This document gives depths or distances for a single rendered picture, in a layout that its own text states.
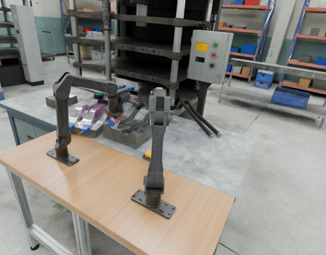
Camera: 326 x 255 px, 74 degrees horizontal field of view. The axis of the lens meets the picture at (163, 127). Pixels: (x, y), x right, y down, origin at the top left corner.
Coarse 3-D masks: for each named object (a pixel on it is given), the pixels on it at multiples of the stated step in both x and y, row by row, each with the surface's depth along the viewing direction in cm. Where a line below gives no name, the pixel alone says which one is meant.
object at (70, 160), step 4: (56, 148) 114; (64, 148) 115; (48, 152) 121; (52, 152) 121; (56, 152) 115; (60, 152) 115; (64, 152) 116; (68, 152) 121; (52, 156) 118; (56, 156) 117; (60, 156) 116; (64, 156) 117; (68, 156) 119; (72, 156) 119; (60, 160) 116; (64, 160) 116; (68, 160) 116; (72, 160) 116; (76, 160) 116; (68, 164) 113; (72, 164) 114
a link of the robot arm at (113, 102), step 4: (108, 96) 120; (112, 96) 120; (116, 96) 121; (120, 96) 121; (108, 100) 120; (112, 100) 119; (116, 100) 120; (120, 100) 123; (112, 104) 121; (116, 104) 123
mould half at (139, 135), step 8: (136, 104) 163; (128, 112) 157; (144, 112) 155; (120, 120) 147; (136, 120) 150; (104, 128) 139; (120, 128) 136; (128, 128) 137; (144, 128) 140; (104, 136) 142; (112, 136) 138; (120, 136) 135; (128, 136) 131; (136, 136) 129; (144, 136) 138; (128, 144) 134; (136, 144) 131
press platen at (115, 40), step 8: (72, 40) 220; (80, 40) 221; (88, 40) 222; (96, 40) 217; (104, 40) 216; (112, 40) 222; (120, 40) 229; (128, 40) 235; (136, 40) 242; (144, 40) 249; (152, 40) 257; (120, 48) 207; (128, 48) 203; (136, 48) 199; (144, 48) 195; (152, 48) 192; (160, 48) 196; (168, 48) 201; (184, 48) 211; (168, 56) 180; (176, 56) 174
